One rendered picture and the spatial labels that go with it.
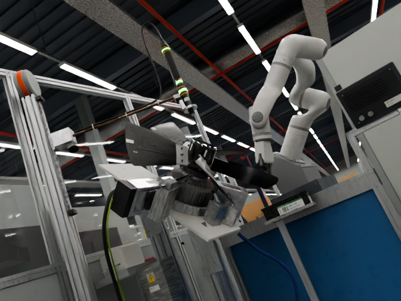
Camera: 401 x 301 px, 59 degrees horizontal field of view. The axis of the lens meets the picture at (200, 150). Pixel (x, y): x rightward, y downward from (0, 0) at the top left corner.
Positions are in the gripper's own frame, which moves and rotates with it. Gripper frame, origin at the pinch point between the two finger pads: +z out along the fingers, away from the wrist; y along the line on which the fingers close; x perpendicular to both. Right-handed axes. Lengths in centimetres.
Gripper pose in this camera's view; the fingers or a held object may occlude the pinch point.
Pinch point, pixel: (267, 175)
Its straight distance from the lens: 161.2
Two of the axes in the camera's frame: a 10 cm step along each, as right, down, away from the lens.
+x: 8.1, -1.7, -5.5
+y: -5.7, -0.2, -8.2
